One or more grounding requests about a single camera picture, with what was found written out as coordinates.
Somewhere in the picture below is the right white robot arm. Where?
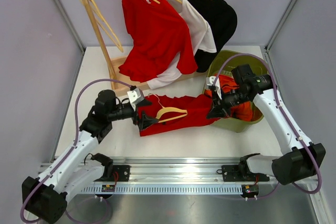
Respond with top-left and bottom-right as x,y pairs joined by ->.
206,65 -> 326,185

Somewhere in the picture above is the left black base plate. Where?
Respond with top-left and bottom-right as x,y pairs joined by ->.
96,165 -> 131,182

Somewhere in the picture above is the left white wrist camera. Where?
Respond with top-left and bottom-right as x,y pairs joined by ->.
127,88 -> 145,110

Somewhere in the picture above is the red t shirt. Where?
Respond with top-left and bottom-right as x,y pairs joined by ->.
139,93 -> 219,137
119,0 -> 197,82

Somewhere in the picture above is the aluminium mounting rail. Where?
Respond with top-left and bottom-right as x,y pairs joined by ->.
36,157 -> 321,185

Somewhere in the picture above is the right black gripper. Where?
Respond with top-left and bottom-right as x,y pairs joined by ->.
206,88 -> 250,119

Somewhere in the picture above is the orange t shirt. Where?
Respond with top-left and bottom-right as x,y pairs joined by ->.
204,74 -> 252,121

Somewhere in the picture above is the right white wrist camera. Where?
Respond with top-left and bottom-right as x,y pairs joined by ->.
205,76 -> 222,99

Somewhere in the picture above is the left aluminium frame post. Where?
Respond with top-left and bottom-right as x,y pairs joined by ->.
52,0 -> 86,55

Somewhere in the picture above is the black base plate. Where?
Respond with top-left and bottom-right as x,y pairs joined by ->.
96,165 -> 131,182
216,165 -> 270,182

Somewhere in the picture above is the black t shirt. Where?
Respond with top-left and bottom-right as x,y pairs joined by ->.
188,0 -> 237,73

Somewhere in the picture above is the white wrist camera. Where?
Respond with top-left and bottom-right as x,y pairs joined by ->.
205,76 -> 222,99
127,88 -> 145,110

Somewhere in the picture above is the yellow hanger of orange shirt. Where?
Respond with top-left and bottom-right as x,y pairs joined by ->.
80,0 -> 123,52

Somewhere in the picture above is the right aluminium frame post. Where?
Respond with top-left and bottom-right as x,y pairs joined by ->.
265,0 -> 298,53

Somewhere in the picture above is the green plastic basket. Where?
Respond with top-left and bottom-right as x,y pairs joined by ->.
206,50 -> 268,133

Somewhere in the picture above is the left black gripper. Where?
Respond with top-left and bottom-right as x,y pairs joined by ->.
108,99 -> 159,130

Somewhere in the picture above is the white t shirt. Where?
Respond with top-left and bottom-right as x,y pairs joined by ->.
147,0 -> 216,90

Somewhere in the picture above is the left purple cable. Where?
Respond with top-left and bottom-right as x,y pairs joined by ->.
20,78 -> 134,223

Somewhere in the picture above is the wooden clothes rack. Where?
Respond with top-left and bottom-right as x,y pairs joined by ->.
71,0 -> 217,98

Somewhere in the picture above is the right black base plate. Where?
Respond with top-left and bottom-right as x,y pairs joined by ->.
216,165 -> 270,182

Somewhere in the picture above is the grey slotted cable duct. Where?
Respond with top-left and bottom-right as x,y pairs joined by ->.
80,184 -> 243,195

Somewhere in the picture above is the aluminium frame post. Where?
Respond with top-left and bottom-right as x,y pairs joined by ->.
265,0 -> 298,53
52,0 -> 86,55

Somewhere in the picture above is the yellow hanger of front red shirt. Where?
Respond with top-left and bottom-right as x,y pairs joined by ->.
146,93 -> 188,123

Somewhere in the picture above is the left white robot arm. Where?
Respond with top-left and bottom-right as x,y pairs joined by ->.
20,86 -> 152,223

